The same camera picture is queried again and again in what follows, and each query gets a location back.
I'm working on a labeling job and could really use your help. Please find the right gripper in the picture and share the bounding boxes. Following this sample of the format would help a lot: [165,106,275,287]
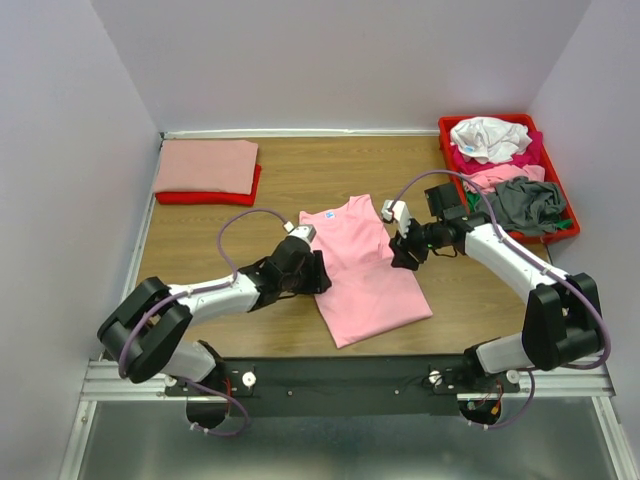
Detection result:
[388,213,443,272]

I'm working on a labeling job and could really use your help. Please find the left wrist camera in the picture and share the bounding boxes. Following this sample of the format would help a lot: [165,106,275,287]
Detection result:
[283,221,316,245]

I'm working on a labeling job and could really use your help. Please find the aluminium frame rail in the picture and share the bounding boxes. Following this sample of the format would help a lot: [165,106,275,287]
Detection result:
[59,194,616,480]

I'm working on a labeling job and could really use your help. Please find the light pink t-shirt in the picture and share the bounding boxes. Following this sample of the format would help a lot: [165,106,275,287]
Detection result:
[299,194,433,348]

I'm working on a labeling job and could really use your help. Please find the salmon pink garment in bin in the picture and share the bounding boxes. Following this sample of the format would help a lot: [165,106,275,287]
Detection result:
[468,164,546,194]

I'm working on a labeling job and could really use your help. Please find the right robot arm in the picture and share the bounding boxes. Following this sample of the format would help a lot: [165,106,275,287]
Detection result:
[381,183,609,392]

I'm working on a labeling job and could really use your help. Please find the white t-shirt in bin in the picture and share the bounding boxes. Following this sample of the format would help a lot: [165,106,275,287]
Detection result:
[449,117,533,165]

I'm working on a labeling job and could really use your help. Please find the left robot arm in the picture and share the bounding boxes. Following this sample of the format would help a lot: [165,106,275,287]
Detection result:
[97,235,332,395]

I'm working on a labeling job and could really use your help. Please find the folded red t-shirt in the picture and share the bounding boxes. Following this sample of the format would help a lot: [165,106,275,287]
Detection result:
[154,164,262,207]

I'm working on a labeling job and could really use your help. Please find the folded pink t-shirt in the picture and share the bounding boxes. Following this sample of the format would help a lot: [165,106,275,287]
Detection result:
[154,139,258,194]

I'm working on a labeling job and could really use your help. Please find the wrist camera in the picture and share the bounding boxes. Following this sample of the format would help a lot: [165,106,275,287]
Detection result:
[283,221,316,245]
[380,200,413,238]

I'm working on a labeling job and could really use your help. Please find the red plastic bin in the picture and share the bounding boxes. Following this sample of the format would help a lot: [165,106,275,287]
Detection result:
[438,113,581,245]

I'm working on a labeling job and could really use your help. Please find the green garment in bin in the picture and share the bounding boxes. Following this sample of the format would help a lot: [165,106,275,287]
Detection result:
[465,191,574,233]

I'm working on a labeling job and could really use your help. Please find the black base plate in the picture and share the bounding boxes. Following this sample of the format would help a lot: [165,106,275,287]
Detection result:
[164,353,521,426]

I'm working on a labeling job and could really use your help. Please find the grey garment in bin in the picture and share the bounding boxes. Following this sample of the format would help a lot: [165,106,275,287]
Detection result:
[486,177,567,236]

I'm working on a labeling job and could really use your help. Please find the magenta garment in bin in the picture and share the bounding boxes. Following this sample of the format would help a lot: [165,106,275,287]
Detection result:
[450,131,543,175]

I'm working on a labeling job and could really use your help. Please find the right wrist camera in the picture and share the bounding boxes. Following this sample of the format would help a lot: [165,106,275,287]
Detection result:
[380,200,413,238]

